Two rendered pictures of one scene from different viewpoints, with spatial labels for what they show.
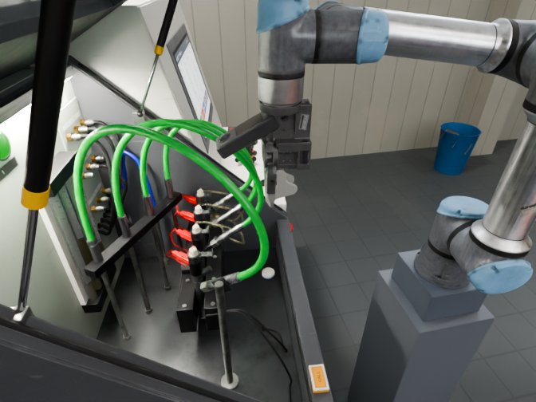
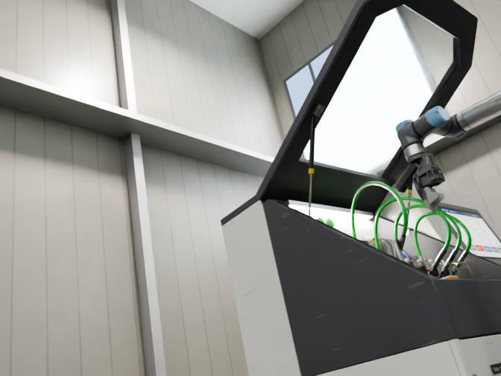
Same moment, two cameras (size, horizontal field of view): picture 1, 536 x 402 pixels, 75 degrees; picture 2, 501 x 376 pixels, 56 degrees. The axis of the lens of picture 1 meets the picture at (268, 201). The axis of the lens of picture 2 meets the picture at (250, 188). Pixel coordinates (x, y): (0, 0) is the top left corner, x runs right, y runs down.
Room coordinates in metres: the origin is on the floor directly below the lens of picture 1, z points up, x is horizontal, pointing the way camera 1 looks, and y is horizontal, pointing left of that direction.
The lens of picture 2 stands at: (-0.89, -0.91, 0.72)
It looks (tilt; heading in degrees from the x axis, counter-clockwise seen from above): 25 degrees up; 52
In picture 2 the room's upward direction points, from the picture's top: 12 degrees counter-clockwise
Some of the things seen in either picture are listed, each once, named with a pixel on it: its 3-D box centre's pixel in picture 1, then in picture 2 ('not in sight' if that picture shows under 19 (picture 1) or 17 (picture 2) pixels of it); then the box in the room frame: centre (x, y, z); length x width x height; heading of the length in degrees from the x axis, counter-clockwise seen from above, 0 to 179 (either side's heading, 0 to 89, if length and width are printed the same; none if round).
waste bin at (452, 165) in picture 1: (452, 147); not in sight; (3.00, -1.74, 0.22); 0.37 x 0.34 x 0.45; 102
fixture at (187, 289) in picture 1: (205, 277); not in sight; (0.69, 0.17, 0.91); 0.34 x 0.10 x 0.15; 6
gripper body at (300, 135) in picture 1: (284, 134); (424, 171); (0.58, -0.03, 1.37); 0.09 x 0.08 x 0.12; 96
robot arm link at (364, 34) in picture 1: (344, 35); (433, 122); (0.60, -0.12, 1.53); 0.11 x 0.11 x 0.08; 2
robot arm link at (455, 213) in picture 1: (460, 224); not in sight; (0.72, -0.50, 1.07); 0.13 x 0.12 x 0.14; 2
